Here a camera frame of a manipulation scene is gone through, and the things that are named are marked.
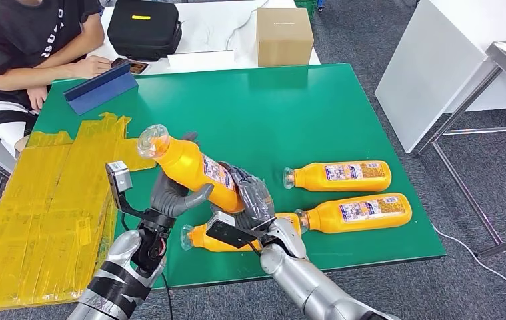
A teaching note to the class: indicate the white table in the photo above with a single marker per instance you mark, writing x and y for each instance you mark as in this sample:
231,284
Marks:
210,22

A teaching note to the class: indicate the white flat box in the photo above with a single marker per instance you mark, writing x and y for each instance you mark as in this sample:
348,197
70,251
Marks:
199,61

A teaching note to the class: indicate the person's hand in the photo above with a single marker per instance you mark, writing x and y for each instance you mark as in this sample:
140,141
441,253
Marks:
91,67
37,97

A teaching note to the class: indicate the white board panel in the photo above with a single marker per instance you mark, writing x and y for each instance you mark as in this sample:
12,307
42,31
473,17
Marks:
434,66

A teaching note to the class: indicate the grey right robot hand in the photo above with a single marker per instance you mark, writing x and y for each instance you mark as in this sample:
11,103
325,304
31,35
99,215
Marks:
255,203

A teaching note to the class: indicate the blue tablet case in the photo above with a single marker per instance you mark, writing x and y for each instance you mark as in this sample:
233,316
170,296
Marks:
98,95

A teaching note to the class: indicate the orange detergent bottle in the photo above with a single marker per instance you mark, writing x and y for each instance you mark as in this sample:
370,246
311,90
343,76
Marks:
314,176
186,163
199,238
323,218

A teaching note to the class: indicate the green plastic crate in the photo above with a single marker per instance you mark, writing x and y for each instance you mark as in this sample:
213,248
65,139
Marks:
305,6

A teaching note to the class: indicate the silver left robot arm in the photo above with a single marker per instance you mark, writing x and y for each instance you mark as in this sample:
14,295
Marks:
120,256

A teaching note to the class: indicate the black carrying bag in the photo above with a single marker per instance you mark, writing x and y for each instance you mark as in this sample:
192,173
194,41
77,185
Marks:
142,35

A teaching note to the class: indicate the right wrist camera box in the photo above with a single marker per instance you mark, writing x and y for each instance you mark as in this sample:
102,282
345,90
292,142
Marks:
230,232

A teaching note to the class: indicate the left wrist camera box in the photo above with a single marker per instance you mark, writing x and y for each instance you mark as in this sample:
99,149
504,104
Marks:
120,179

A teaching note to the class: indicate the black smartphone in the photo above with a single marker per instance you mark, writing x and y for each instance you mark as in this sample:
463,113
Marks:
138,67

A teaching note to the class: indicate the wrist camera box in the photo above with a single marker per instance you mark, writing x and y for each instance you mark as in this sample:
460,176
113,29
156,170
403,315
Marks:
230,232
120,179

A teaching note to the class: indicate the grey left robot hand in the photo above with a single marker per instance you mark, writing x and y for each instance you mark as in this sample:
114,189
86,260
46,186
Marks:
168,201

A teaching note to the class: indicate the person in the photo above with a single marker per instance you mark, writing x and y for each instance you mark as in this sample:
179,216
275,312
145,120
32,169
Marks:
5,26

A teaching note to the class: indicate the brown cardboard box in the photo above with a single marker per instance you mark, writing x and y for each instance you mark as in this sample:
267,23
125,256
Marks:
283,40

